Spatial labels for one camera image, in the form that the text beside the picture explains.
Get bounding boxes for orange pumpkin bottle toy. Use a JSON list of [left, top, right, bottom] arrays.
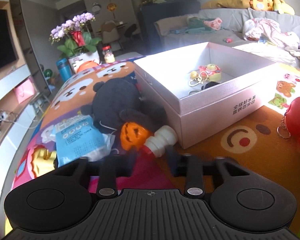
[[120, 122, 178, 159]]

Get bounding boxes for blue wet wipes pack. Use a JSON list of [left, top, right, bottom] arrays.
[[51, 115, 115, 167]]

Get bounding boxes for black plush toy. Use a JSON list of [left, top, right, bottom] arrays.
[[81, 77, 167, 134]]

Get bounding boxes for pink yellow cup toy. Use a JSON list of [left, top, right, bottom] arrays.
[[27, 145, 57, 178]]

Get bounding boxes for pink cardboard box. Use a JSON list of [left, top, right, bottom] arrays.
[[134, 42, 279, 148]]

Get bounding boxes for black ball keychain toy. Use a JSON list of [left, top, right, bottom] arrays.
[[188, 81, 220, 95]]

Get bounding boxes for red green toy camera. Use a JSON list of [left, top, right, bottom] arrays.
[[199, 64, 222, 82]]

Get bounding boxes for colourful cartoon play mat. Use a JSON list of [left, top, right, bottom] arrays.
[[5, 58, 300, 238]]

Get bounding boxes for blue water bottle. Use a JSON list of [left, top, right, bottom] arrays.
[[56, 58, 72, 82]]

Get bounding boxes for red lid glass jar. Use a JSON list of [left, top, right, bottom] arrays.
[[102, 45, 115, 63]]

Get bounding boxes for white tv cabinet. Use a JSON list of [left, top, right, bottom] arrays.
[[0, 64, 44, 230]]

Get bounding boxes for purple orchid flower pot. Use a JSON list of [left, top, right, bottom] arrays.
[[49, 12, 101, 72]]

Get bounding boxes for dining chair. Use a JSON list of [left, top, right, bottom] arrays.
[[100, 21, 121, 51]]

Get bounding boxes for green clothes on sofa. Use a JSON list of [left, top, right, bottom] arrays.
[[170, 16, 223, 34]]

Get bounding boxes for grey sofa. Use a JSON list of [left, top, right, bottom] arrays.
[[154, 7, 300, 66]]

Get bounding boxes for pink white clothes pile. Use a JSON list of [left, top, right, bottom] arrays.
[[242, 18, 300, 49]]

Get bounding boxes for black television screen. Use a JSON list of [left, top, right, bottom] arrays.
[[0, 9, 18, 68]]

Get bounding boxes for mustard yellow pillow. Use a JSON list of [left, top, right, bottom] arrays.
[[200, 0, 250, 9]]

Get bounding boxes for yellow duck plush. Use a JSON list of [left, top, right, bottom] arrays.
[[250, 0, 273, 11]]

